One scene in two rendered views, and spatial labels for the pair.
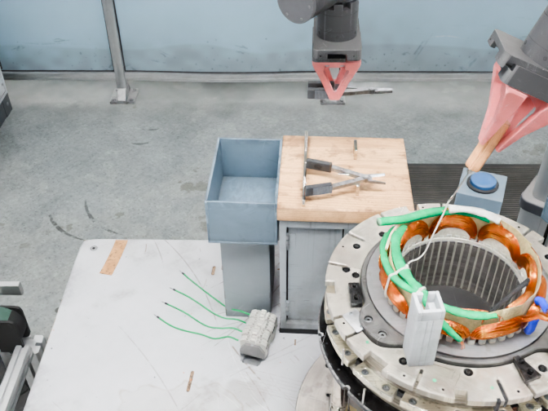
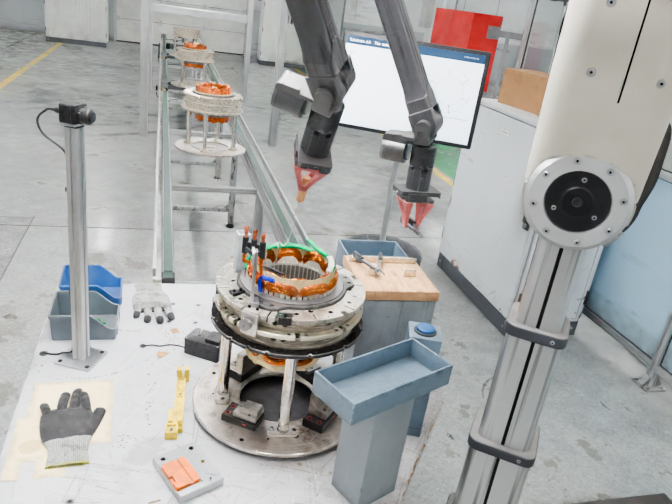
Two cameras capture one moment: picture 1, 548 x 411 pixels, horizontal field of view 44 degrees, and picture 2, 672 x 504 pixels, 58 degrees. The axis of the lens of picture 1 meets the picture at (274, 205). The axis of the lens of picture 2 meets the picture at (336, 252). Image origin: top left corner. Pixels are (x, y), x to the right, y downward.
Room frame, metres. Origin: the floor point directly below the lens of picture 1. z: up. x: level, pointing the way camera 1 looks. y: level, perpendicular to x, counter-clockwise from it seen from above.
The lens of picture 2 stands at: (0.25, -1.35, 1.67)
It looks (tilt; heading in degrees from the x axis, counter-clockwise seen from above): 23 degrees down; 71
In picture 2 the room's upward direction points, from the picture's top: 8 degrees clockwise
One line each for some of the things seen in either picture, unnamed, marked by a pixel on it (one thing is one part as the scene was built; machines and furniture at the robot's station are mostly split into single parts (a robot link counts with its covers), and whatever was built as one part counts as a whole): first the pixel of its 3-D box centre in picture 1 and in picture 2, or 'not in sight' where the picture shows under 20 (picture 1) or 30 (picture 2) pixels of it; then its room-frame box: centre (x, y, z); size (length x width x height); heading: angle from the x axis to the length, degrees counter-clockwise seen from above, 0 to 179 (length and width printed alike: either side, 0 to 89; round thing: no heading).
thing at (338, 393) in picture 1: (342, 372); not in sight; (0.58, -0.09, 0.91); 0.02 x 0.02 x 0.21
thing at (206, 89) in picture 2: not in sight; (213, 102); (0.63, 2.07, 1.05); 0.22 x 0.22 x 0.20
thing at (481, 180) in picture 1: (483, 180); (425, 328); (0.84, -0.33, 1.04); 0.04 x 0.04 x 0.01
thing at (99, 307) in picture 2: not in sight; (85, 315); (0.12, 0.15, 0.82); 0.16 x 0.14 x 0.07; 178
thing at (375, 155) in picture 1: (343, 177); (388, 277); (0.84, -0.11, 1.05); 0.20 x 0.19 x 0.02; 86
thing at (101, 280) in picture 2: not in sight; (92, 286); (0.13, 0.31, 0.82); 0.16 x 0.14 x 0.07; 0
